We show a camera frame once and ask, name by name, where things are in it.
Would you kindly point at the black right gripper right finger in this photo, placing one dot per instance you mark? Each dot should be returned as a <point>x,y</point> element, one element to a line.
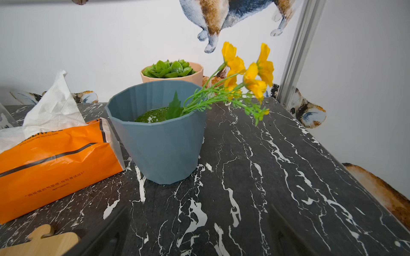
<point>286,242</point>

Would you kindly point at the blue-grey flower pot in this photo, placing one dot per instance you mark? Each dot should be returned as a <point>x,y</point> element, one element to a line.
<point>165,152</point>

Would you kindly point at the light wooden lid board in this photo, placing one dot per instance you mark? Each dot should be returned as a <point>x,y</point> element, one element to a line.
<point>43,242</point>

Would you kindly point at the orange tissue pack by pots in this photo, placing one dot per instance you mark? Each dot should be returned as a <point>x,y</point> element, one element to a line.
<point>54,153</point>

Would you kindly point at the peach succulent pot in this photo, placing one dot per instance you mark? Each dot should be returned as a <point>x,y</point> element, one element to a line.
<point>173,70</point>

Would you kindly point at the yellow artificial flower sprig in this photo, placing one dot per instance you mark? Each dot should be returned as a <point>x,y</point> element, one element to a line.
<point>233,82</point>

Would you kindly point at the aluminium frame post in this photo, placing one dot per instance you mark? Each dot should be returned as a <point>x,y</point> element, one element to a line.
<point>305,31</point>

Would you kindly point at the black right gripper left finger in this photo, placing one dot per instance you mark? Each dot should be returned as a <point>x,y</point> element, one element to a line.
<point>107,239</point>

